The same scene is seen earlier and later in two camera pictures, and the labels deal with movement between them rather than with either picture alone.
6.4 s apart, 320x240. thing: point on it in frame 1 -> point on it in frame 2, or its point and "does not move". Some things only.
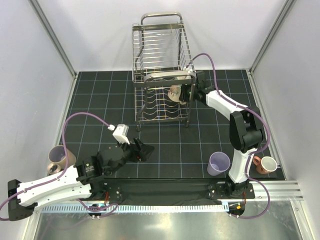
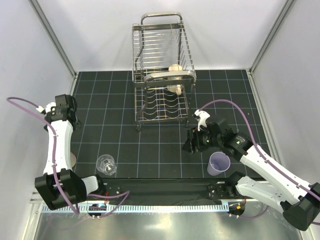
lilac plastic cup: x=219 y=162 does not move
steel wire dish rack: x=162 y=71 does not move
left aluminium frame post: x=53 y=37 does not move
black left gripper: x=139 y=151 -> x=74 y=128
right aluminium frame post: x=271 y=34 does not move
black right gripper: x=183 y=96 -> x=187 y=145
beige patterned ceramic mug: x=174 y=91 -> x=177 y=89
